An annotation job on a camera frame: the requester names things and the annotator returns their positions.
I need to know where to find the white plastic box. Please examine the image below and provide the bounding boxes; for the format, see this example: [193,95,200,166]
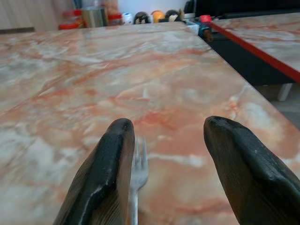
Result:
[186,20,200,36]

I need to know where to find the white table leg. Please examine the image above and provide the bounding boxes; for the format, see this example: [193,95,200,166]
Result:
[277,83,293,102]

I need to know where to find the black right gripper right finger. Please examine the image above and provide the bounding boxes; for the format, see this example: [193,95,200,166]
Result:
[203,115,300,225]

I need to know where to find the black and tan figurine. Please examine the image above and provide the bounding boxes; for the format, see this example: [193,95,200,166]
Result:
[159,9,186,23]

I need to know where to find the orange round figurine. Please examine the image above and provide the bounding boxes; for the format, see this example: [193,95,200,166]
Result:
[151,10,166,23]

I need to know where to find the silver metal fork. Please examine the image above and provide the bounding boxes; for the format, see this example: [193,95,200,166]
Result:
[130,135,150,225]

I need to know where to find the marble table with red edge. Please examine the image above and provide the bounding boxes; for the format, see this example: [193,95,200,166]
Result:
[210,13,300,84]

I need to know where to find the red capped bottle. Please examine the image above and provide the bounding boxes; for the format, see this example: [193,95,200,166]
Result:
[198,14,214,43]

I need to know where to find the red plastic container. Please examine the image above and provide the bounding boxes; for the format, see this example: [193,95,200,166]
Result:
[58,9,84,30]

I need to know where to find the black and white figurine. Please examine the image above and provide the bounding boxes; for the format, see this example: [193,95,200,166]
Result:
[133,11,152,25]

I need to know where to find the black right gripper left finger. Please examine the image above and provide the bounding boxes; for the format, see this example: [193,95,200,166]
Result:
[53,118,136,225]

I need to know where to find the small white jar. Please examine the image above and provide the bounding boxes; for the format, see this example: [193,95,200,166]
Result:
[121,13,134,25]

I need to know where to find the shiny metal tin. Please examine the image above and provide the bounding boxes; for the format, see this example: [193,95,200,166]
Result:
[81,7,109,28]

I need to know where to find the clear jar with red lid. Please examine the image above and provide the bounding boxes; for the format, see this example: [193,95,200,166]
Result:
[107,14,123,26]

